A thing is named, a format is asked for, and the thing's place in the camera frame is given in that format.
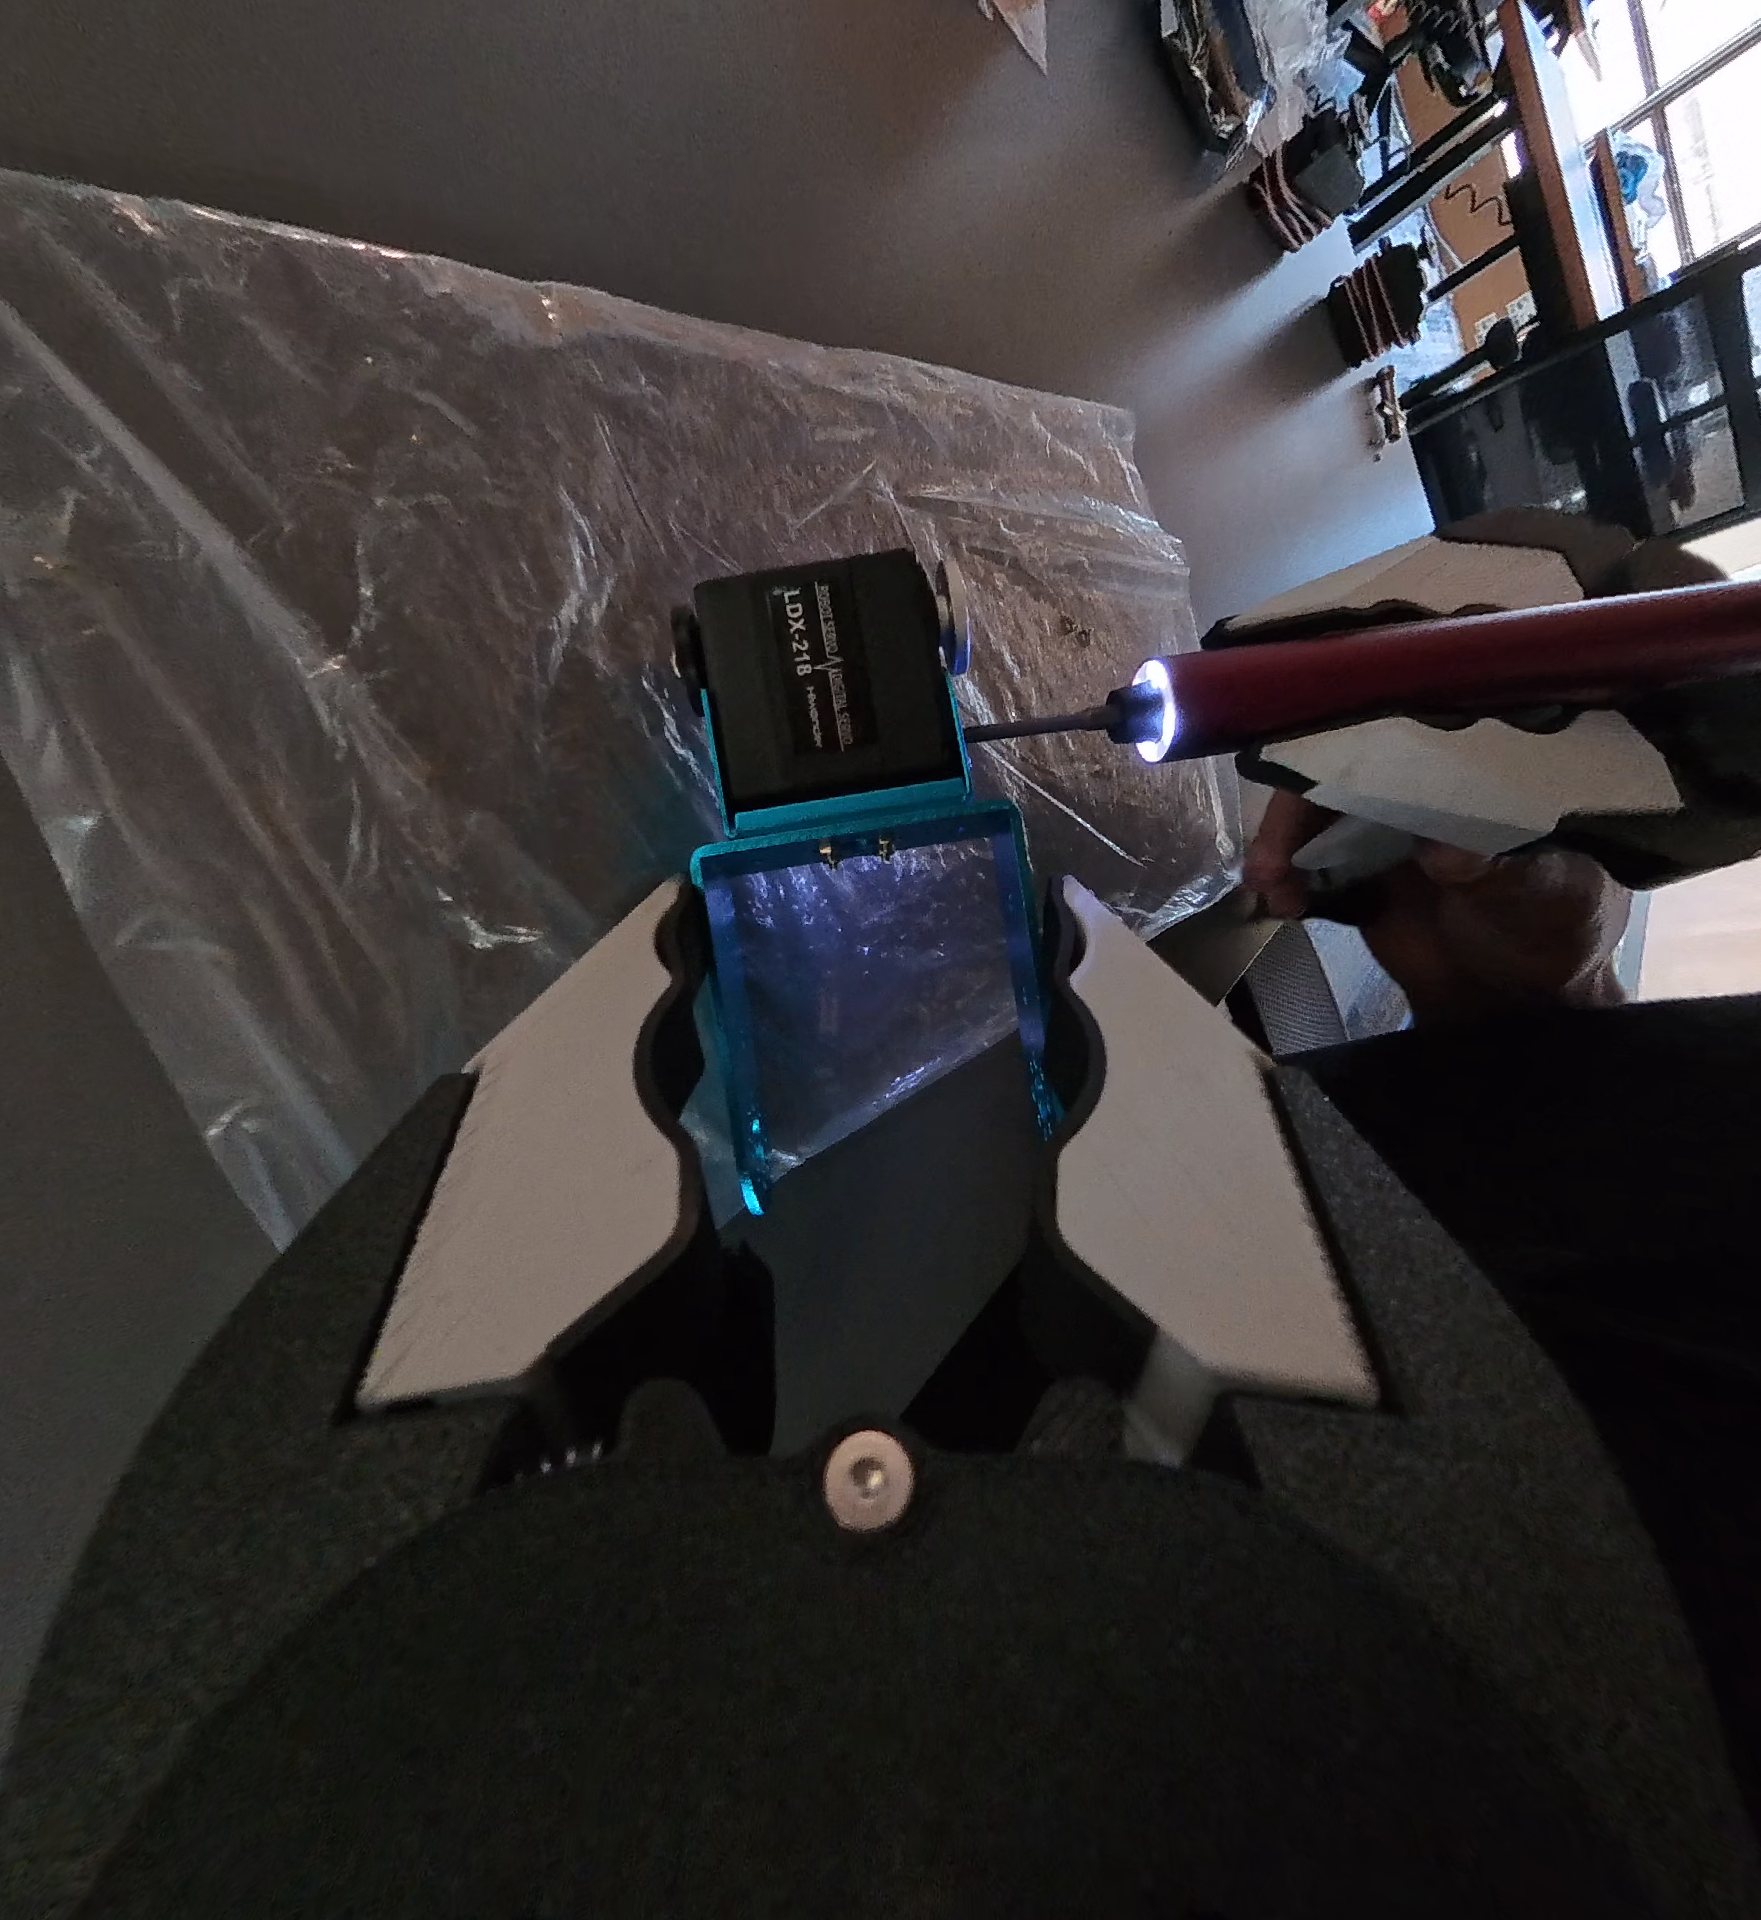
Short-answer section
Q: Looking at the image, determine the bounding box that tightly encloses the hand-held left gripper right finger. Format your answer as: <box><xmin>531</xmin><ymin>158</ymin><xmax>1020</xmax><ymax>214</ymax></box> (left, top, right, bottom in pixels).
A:
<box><xmin>1026</xmin><ymin>874</ymin><xmax>1388</xmax><ymax>1467</ymax></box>

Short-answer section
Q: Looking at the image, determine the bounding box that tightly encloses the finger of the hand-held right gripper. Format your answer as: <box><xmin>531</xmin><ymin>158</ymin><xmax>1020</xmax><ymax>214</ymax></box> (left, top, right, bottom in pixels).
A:
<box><xmin>1206</xmin><ymin>537</ymin><xmax>1593</xmax><ymax>654</ymax></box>
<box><xmin>1235</xmin><ymin>706</ymin><xmax>1687</xmax><ymax>878</ymax></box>

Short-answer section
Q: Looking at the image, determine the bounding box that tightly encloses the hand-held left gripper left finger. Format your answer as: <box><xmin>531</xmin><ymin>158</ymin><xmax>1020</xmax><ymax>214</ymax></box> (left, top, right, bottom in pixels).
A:
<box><xmin>351</xmin><ymin>874</ymin><xmax>709</xmax><ymax>1419</ymax></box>

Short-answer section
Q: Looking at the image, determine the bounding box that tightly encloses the red electric screwdriver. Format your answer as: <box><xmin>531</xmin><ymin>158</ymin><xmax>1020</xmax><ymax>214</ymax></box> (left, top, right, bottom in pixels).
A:
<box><xmin>957</xmin><ymin>565</ymin><xmax>1761</xmax><ymax>774</ymax></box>

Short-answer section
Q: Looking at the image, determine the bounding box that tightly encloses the blue metal servo bracket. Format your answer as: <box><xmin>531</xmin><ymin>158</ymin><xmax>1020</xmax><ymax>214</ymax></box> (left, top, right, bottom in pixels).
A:
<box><xmin>687</xmin><ymin>659</ymin><xmax>1074</xmax><ymax>1215</ymax></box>

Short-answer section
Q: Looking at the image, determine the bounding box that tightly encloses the black servo motor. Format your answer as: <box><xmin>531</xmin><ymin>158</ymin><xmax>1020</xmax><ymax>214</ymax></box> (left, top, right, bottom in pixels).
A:
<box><xmin>675</xmin><ymin>549</ymin><xmax>982</xmax><ymax>823</ymax></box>

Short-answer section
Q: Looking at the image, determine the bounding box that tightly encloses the wood-edged desk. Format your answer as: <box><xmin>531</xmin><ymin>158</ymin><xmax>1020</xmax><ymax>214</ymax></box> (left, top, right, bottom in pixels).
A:
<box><xmin>1495</xmin><ymin>0</ymin><xmax>1625</xmax><ymax>340</ymax></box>

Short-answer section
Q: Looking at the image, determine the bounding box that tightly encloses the grey desk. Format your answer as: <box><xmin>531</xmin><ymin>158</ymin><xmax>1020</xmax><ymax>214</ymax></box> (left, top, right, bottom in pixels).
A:
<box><xmin>0</xmin><ymin>0</ymin><xmax>1422</xmax><ymax>1802</ymax></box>

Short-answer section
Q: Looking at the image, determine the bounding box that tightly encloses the person's right hand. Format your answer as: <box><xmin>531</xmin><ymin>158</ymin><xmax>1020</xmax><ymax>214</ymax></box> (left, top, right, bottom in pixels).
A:
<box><xmin>1245</xmin><ymin>789</ymin><xmax>1637</xmax><ymax>1012</ymax></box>

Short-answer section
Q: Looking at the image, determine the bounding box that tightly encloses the black mesh cabinet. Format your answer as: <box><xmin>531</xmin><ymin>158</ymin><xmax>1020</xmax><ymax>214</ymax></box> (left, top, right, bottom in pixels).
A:
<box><xmin>1402</xmin><ymin>223</ymin><xmax>1761</xmax><ymax>544</ymax></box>

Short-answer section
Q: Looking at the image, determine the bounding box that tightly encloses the person's black top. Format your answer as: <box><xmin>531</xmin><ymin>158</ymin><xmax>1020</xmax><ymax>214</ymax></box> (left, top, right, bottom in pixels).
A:
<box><xmin>1271</xmin><ymin>988</ymin><xmax>1761</xmax><ymax>1920</ymax></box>

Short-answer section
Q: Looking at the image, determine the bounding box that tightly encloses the silver foil bag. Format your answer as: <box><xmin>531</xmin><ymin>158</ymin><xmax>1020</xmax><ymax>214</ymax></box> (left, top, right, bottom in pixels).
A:
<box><xmin>1153</xmin><ymin>0</ymin><xmax>1279</xmax><ymax>153</ymax></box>

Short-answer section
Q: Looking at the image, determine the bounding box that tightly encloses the large window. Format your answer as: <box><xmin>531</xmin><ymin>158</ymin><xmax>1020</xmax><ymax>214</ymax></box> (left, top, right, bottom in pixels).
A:
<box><xmin>1570</xmin><ymin>0</ymin><xmax>1761</xmax><ymax>499</ymax></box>

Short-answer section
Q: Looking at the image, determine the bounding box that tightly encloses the large clear plastic bag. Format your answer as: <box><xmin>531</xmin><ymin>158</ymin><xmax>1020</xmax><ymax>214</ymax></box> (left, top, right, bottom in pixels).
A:
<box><xmin>0</xmin><ymin>153</ymin><xmax>1242</xmax><ymax>1248</ymax></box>

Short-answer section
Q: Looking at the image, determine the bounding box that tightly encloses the black device with coiled cable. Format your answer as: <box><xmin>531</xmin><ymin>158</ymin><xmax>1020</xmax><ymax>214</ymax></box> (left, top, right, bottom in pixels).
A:
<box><xmin>1328</xmin><ymin>247</ymin><xmax>1440</xmax><ymax>370</ymax></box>
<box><xmin>1249</xmin><ymin>129</ymin><xmax>1368</xmax><ymax>250</ymax></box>

